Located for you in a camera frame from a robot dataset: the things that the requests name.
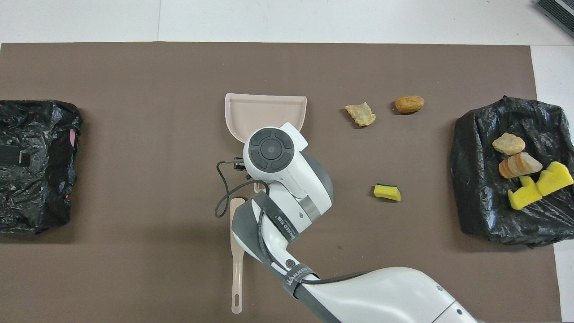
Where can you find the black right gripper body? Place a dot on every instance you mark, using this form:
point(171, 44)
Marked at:
point(240, 165)

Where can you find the beige plastic dustpan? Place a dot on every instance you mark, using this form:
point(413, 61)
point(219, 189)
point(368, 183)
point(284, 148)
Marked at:
point(264, 114)

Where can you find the beige brush black bristles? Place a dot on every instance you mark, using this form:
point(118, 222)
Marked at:
point(236, 278)

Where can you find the brown bread nugget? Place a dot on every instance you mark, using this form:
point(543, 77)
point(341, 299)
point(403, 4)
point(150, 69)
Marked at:
point(409, 104)

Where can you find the pale round bread piece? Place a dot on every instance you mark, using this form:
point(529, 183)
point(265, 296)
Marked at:
point(509, 144)

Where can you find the orange striped bread roll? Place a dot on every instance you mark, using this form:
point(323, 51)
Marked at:
point(520, 165)

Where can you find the notched yellow sponge piece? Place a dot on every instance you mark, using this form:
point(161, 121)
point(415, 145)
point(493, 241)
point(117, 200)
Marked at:
point(523, 196)

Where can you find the yellow sponge wedge piece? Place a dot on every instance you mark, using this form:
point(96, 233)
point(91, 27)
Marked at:
point(555, 178)

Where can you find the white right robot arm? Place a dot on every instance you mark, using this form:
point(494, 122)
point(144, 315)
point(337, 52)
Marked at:
point(291, 188)

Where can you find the black bag-lined bin pink spot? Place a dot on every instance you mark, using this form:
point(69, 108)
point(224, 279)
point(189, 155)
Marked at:
point(40, 193)

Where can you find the black bag-lined trash bin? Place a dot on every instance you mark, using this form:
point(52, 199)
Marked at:
point(475, 179)

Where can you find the brown table mat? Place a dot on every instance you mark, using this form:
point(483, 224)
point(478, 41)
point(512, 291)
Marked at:
point(134, 67)

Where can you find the yellow sponge green backing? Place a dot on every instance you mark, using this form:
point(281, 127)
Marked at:
point(387, 193)

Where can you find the grey ribbed box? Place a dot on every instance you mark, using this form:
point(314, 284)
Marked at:
point(558, 15)

